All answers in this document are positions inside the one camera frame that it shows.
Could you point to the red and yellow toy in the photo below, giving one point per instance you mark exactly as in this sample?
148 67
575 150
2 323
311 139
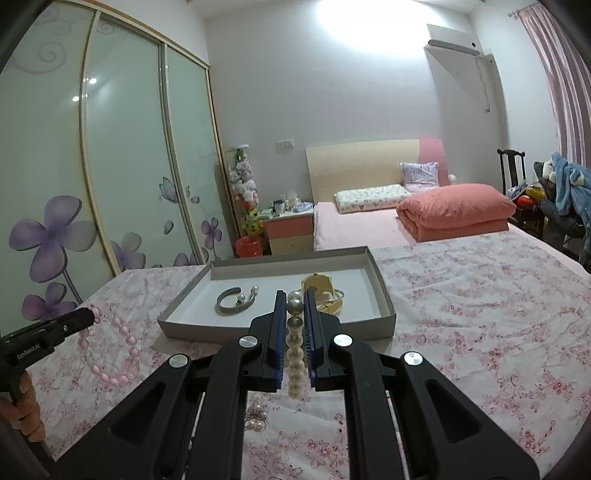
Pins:
526 201

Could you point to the white mug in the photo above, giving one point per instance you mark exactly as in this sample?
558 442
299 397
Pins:
278 207

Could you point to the cream and pink headboard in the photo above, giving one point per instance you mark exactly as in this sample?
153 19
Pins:
355 170

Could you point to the white wall socket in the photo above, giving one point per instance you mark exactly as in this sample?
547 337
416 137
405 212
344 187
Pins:
285 144

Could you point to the folded salmon pink quilt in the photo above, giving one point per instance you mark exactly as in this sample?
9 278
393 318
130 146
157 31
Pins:
452 207

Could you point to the person's left hand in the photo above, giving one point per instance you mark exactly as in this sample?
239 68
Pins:
25 408

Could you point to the white air conditioner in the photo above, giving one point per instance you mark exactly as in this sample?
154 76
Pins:
450 39

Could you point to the dark clothes pile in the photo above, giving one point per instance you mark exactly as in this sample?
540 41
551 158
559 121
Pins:
558 221

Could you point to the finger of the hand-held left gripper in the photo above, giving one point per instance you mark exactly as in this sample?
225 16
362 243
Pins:
71 323

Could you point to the pale yellow wrist watch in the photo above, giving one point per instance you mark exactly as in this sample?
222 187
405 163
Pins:
318 281

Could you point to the metal curtain rod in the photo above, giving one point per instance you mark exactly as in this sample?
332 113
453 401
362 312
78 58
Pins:
519 11

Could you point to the pink mattress sheet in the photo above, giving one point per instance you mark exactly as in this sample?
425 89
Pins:
351 230

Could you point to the column of plush toys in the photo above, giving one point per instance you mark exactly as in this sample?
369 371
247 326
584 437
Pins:
242 175

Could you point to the wide silver cuff bangle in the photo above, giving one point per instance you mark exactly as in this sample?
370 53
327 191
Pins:
226 310

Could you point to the small purple pillow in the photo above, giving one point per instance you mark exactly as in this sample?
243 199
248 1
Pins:
420 175

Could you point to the grey shallow cardboard box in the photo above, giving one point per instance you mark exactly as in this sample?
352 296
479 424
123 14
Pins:
268 286

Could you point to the red waste bin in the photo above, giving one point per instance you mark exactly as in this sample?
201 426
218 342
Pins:
248 247

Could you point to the pink nightstand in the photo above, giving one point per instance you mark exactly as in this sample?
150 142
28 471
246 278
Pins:
288 230

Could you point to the white printed pillow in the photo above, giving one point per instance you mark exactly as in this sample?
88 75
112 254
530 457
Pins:
369 198

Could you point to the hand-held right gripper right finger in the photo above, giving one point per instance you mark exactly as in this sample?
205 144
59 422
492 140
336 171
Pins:
311 344

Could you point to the glass wardrobe with purple flowers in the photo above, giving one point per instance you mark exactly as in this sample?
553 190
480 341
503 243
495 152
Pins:
129 161

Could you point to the blue fleece garment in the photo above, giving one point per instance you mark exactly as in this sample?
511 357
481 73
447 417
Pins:
568 184

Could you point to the small white round object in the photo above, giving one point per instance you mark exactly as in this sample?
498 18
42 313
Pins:
452 177

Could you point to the dark wooden chair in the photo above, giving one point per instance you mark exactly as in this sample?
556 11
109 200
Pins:
510 170

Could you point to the pink curtain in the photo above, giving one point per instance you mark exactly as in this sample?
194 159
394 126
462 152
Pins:
563 92

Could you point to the tissue box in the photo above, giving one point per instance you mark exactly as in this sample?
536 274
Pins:
294 202

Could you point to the thin silver bangle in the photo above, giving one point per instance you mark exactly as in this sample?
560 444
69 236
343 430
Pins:
340 294

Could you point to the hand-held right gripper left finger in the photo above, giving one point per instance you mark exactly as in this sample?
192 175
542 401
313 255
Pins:
278 350

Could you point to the air conditioner pipe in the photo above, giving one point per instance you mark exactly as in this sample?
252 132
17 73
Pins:
487 87

